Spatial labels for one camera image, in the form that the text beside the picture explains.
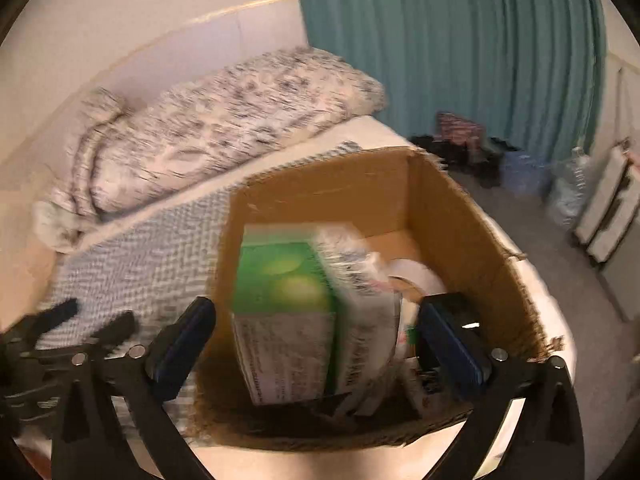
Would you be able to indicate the blue water bottle pack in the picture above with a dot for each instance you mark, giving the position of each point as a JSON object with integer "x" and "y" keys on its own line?
{"x": 522, "y": 170}

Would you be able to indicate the dark clothes pile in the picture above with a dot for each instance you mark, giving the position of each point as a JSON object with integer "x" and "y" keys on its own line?
{"x": 465, "y": 160}

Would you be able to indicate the red white small packet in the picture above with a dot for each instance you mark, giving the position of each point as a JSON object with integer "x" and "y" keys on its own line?
{"x": 422, "y": 397}

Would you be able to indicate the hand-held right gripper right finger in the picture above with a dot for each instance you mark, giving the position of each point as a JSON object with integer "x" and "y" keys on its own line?
{"x": 450, "y": 350}

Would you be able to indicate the mint green cloth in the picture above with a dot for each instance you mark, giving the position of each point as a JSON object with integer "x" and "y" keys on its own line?
{"x": 55, "y": 225}

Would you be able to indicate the cardboard box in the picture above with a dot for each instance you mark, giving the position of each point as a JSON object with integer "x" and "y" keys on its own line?
{"x": 325, "y": 185}

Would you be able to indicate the large clear water bottle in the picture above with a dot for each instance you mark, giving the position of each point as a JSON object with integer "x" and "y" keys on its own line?
{"x": 567, "y": 190}

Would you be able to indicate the patterned bag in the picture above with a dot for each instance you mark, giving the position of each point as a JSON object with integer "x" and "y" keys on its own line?
{"x": 457, "y": 127}

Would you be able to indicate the checkered blanket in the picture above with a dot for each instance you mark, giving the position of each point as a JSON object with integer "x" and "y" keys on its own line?
{"x": 150, "y": 260}

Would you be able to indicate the green white medicine box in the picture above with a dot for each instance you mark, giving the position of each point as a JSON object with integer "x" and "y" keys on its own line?
{"x": 285, "y": 280}

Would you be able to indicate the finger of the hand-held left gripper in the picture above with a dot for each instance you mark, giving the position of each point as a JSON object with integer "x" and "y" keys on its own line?
{"x": 50, "y": 317}
{"x": 117, "y": 327}

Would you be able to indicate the floral patterned pillow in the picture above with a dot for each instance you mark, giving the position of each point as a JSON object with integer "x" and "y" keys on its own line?
{"x": 225, "y": 120}

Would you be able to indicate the white headboard gold trim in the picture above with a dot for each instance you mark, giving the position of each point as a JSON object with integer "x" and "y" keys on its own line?
{"x": 150, "y": 35}

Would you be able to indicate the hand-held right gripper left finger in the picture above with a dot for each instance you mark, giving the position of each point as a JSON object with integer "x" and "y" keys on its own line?
{"x": 185, "y": 345}

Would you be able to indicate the white ribbed suitcase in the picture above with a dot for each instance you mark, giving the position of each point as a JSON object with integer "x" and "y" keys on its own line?
{"x": 610, "y": 210}

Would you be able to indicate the teal curtain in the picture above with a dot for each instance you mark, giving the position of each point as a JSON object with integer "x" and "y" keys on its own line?
{"x": 450, "y": 35}

